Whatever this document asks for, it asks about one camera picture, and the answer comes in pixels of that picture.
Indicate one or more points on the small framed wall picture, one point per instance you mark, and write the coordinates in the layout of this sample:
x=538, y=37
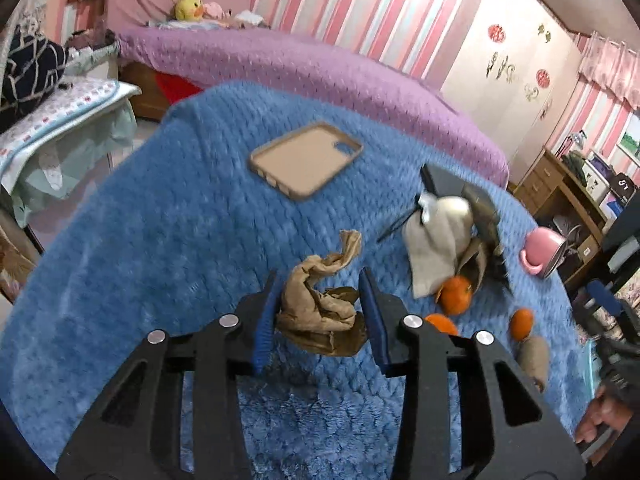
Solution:
x=631, y=140

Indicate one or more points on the person's right hand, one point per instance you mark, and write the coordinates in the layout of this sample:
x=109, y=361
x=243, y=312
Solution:
x=602, y=412

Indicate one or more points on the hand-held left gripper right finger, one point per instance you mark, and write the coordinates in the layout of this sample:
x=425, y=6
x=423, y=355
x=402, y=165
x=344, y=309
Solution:
x=372, y=320

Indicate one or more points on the polka dot mat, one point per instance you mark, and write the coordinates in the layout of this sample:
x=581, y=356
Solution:
x=65, y=110

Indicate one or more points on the pink frilled curtain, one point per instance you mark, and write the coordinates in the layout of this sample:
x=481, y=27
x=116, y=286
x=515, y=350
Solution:
x=607, y=70

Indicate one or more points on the blue fluffy blanket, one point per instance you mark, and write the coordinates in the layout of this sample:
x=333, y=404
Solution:
x=150, y=260

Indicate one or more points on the dark crumpled wrapper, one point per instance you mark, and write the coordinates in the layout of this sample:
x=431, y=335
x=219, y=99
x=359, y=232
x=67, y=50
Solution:
x=482, y=215

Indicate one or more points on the brown paper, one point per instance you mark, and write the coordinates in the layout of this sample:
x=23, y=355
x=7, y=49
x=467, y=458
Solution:
x=310, y=305

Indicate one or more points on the beige cloth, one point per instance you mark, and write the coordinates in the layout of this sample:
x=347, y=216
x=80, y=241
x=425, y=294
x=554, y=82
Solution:
x=430, y=255

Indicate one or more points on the orange tangerine right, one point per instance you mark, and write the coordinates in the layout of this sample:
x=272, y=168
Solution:
x=521, y=322

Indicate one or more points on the black phone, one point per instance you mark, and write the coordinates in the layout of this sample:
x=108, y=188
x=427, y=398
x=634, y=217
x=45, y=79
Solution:
x=442, y=180

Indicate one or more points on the dark patterned cloth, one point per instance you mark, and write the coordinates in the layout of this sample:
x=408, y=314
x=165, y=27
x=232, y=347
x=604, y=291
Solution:
x=27, y=75

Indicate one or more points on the orange peel piece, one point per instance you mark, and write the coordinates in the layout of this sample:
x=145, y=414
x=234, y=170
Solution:
x=442, y=324

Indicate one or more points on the mandarin orange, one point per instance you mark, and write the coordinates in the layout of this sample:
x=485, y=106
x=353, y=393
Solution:
x=456, y=295

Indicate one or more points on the red cloth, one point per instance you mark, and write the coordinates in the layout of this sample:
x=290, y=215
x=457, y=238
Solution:
x=175, y=87

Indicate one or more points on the yellow duck plush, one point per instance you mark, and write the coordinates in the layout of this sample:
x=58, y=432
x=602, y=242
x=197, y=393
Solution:
x=187, y=8

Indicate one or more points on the pink plush toy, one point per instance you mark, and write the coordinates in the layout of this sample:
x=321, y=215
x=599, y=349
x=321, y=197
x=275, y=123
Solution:
x=214, y=10

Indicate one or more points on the purple bedspread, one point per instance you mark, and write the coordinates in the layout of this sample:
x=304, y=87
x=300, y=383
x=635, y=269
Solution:
x=325, y=75

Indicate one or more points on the wooden desk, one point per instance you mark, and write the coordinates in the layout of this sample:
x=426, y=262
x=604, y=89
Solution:
x=550, y=185

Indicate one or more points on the white face mask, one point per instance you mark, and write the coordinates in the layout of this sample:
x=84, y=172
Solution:
x=450, y=208

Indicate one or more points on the cream wardrobe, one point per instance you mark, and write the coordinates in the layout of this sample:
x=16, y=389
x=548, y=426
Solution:
x=500, y=85

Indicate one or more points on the pink cup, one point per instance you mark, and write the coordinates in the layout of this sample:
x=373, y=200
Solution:
x=540, y=245

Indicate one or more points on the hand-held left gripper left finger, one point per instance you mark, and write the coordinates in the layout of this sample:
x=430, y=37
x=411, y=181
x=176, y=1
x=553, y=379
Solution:
x=264, y=332

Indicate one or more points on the beige phone case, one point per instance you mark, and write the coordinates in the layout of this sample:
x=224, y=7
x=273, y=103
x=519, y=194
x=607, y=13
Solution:
x=305, y=160

